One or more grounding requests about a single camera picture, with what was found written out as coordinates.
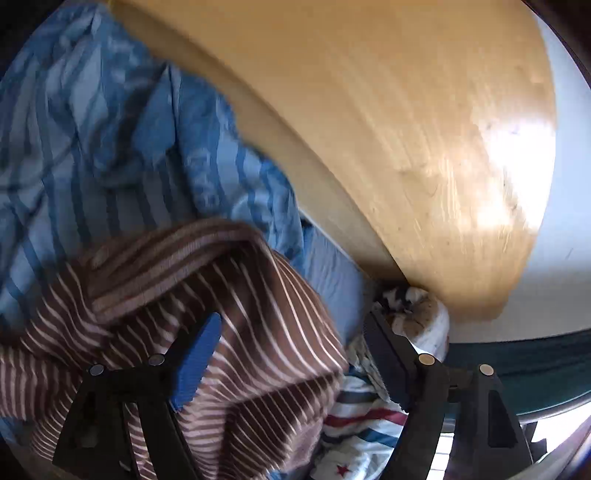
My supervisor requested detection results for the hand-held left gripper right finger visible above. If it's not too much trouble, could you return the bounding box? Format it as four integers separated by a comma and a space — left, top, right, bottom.
364, 311, 535, 480

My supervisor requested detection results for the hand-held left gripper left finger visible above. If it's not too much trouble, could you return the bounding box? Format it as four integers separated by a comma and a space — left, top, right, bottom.
51, 312, 224, 480

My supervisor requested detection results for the brown striped sweater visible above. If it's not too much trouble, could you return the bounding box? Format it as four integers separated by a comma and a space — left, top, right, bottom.
0, 218, 349, 480

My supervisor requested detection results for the star print pillow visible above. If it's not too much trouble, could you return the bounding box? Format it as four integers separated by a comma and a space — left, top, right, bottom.
374, 286, 451, 365

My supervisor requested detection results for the red blue striped quilt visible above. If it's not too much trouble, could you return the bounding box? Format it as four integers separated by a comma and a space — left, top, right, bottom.
309, 337, 411, 480

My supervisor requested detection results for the grey bed sheet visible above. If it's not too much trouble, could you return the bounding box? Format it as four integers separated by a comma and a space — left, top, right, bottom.
272, 212, 375, 352

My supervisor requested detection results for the teal curtain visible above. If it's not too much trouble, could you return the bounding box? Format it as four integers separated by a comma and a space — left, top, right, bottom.
445, 335, 591, 416

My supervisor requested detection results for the window with railing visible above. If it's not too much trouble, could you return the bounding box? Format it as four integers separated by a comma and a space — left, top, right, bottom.
429, 397, 591, 480

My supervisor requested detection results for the blue striped blanket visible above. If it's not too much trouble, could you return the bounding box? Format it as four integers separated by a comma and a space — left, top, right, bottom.
0, 0, 305, 342

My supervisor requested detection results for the wooden headboard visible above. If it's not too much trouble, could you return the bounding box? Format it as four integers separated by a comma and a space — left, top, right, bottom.
106, 0, 557, 321

